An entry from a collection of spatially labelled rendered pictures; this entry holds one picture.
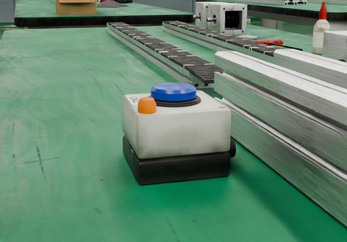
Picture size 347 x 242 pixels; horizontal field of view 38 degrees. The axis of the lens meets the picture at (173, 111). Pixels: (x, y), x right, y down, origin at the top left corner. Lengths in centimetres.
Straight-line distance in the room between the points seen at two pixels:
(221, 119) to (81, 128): 21
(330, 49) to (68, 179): 42
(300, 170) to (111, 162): 17
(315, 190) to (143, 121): 14
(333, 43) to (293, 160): 32
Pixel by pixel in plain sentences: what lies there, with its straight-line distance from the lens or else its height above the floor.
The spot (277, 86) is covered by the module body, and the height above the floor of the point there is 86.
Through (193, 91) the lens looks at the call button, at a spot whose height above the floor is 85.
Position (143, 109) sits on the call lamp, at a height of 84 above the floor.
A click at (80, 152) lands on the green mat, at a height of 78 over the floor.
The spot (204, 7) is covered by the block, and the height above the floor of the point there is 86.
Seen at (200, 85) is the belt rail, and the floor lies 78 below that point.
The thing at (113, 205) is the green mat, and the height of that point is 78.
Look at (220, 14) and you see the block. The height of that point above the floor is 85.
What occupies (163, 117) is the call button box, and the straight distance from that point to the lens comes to 40.
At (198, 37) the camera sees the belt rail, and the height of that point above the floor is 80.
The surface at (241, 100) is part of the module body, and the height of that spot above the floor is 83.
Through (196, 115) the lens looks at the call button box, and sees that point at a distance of 41.
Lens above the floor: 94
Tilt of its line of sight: 14 degrees down
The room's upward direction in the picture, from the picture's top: straight up
